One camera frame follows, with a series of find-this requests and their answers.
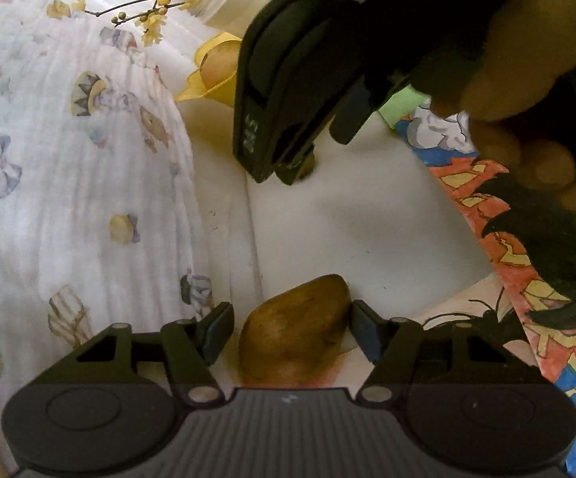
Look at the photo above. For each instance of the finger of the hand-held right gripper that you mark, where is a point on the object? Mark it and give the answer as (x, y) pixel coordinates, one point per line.
(295, 167)
(351, 114)

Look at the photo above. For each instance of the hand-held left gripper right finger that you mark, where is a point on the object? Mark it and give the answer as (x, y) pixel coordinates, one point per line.
(365, 327)

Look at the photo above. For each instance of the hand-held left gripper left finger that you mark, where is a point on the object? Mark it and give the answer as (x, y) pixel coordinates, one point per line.
(220, 327)

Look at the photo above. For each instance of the brown potato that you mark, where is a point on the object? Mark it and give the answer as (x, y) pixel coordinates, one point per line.
(293, 331)

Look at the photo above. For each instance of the yellow flower-shaped bowl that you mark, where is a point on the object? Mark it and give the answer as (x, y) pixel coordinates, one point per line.
(213, 92)

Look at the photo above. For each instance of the person's right hand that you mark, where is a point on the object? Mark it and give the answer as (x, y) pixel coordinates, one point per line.
(516, 50)

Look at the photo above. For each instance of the white board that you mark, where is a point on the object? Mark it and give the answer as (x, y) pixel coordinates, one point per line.
(367, 224)

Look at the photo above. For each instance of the yellow flower branch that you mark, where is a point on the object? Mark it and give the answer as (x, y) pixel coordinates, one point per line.
(148, 10)

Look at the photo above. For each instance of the colourful cartoon drawing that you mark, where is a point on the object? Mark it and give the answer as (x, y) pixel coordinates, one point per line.
(541, 289)

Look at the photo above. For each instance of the white printed blanket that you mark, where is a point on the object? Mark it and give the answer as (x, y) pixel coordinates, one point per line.
(69, 184)

